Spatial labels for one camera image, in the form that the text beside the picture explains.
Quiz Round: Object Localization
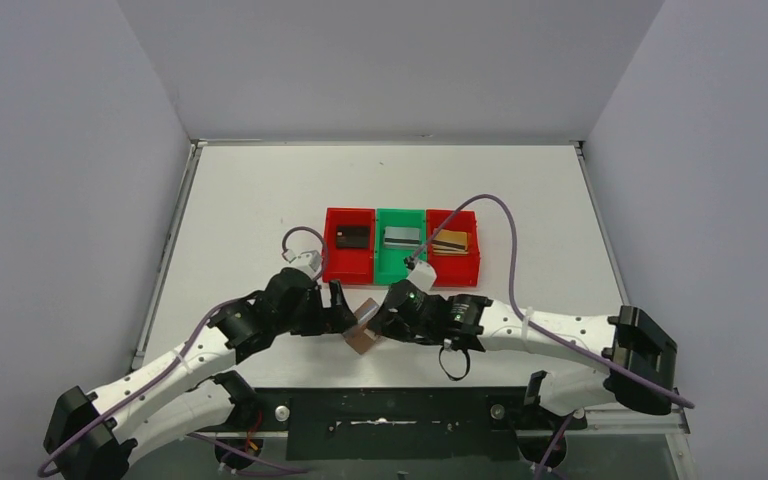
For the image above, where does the tan leather card holder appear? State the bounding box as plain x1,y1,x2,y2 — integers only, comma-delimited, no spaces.
343,298,381,355

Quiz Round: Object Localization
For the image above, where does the red bin with gold cards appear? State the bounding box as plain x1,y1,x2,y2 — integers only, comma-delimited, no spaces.
426,209,481,288

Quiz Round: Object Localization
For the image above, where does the green plastic bin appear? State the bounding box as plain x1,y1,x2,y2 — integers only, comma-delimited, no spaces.
373,208,426,285

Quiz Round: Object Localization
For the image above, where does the red bin with black card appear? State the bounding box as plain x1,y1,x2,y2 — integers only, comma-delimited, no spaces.
324,208,376,285

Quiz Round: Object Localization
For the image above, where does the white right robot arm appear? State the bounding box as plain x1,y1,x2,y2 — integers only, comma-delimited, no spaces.
370,280,691,416

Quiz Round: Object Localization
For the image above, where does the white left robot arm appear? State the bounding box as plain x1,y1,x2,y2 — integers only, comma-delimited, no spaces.
37,267,357,479

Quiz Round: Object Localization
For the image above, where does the silver card stack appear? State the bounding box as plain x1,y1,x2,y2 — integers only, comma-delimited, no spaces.
383,226,422,249

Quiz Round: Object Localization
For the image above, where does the gold card stack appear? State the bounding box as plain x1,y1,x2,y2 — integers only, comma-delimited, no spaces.
431,229,470,256

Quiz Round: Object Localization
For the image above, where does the black card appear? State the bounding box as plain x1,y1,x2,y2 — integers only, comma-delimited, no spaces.
335,225,371,250

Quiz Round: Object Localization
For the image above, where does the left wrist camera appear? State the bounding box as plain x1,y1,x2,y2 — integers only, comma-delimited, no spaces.
282,249,323,274

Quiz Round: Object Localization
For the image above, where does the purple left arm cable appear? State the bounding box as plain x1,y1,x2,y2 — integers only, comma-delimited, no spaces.
38,226,330,478

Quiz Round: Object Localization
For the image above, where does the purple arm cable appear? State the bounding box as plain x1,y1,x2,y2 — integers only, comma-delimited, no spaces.
407,193,695,480
38,226,330,478

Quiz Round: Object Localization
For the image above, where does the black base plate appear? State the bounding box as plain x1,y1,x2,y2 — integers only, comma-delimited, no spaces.
208,387,587,468

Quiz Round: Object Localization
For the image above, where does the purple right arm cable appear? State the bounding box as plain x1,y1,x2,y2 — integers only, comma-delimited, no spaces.
407,193,695,480

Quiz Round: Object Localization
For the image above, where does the aluminium frame rail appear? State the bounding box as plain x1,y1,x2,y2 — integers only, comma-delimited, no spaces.
567,403,690,436

